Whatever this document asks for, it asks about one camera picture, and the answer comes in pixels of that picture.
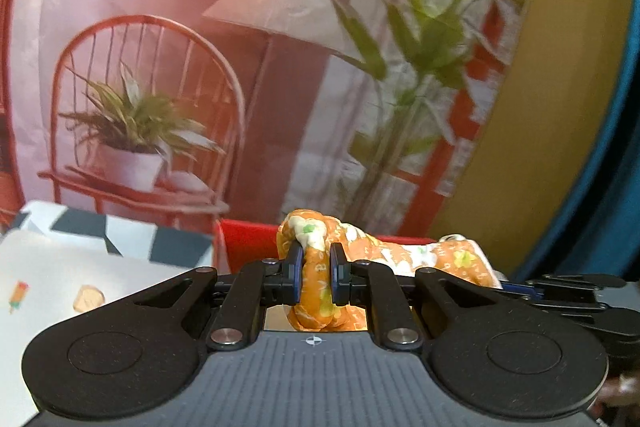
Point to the yellow wooden board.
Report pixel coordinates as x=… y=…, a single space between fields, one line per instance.
x=546 y=117

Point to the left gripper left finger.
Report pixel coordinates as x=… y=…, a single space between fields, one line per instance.
x=284 y=278

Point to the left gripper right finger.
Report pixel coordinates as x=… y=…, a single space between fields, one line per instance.
x=348 y=279

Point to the red cardboard box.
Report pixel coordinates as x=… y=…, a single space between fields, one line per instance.
x=238 y=242

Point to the person's right hand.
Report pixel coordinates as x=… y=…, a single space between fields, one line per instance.
x=621 y=391

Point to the printed room backdrop cloth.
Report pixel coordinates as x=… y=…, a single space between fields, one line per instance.
x=368 y=110

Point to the white patterned table cloth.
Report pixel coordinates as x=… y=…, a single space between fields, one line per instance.
x=58 y=262

